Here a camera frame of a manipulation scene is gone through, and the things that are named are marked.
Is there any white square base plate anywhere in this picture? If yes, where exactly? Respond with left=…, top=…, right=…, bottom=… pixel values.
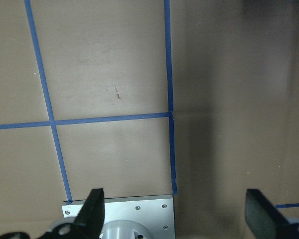
left=61, top=195, right=175, bottom=239

